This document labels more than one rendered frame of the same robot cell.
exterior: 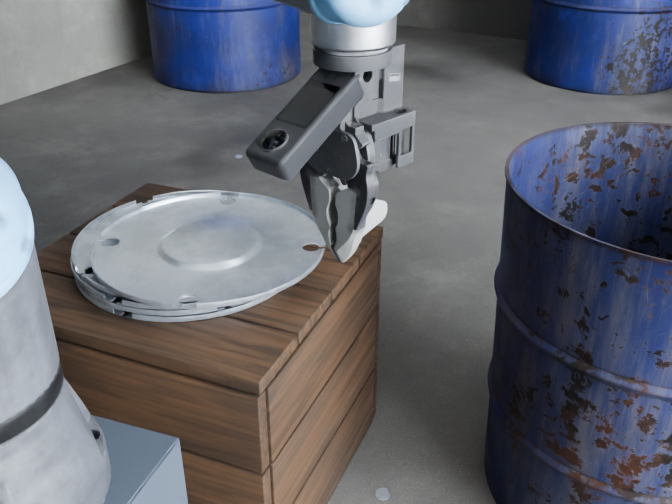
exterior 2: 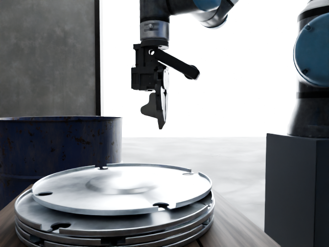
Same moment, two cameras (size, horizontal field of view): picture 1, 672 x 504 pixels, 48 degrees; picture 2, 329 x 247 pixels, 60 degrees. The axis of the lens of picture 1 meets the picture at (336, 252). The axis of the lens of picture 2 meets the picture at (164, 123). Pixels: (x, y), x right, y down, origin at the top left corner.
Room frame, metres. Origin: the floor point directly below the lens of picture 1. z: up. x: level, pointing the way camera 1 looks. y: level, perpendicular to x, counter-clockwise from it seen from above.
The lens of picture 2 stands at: (1.02, 0.60, 0.51)
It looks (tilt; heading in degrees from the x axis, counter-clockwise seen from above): 3 degrees down; 238
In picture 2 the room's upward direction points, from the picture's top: straight up
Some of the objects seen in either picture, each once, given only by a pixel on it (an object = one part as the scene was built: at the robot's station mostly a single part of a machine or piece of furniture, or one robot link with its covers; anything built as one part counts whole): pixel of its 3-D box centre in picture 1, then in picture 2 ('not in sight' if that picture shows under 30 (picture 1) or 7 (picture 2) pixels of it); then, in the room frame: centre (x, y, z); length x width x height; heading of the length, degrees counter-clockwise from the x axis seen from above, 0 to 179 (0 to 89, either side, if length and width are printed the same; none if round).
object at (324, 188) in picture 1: (342, 209); (152, 111); (0.68, -0.01, 0.51); 0.06 x 0.03 x 0.09; 135
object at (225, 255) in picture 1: (210, 243); (125, 181); (0.83, 0.16, 0.39); 0.29 x 0.29 x 0.01
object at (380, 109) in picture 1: (357, 110); (152, 67); (0.68, -0.02, 0.61); 0.09 x 0.08 x 0.12; 135
